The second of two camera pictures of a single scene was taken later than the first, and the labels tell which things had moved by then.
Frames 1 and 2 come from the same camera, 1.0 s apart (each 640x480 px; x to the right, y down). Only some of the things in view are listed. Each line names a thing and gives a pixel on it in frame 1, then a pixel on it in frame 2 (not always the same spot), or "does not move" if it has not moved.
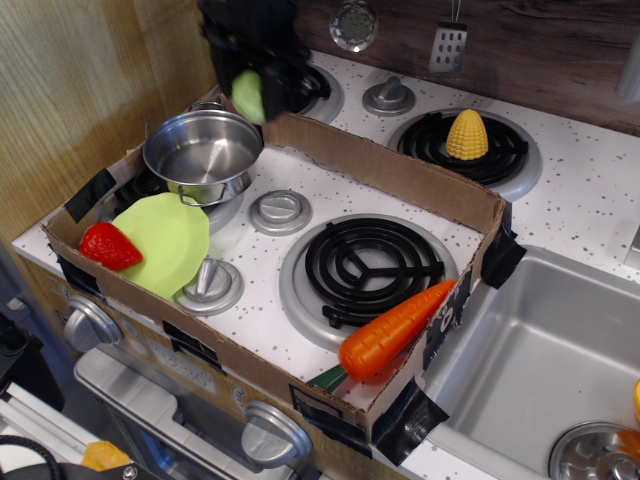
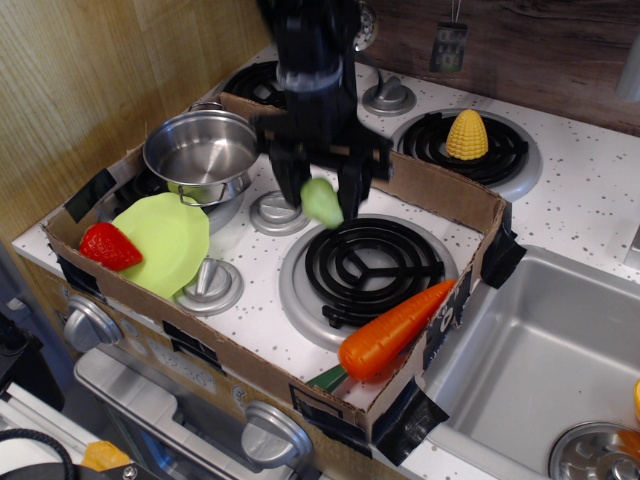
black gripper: (260, 33) → (323, 121)
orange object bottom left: (103, 455) does not move
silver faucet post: (628, 83) does not move
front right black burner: (366, 270) does not move
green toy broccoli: (247, 94) → (320, 202)
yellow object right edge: (637, 399) does not move
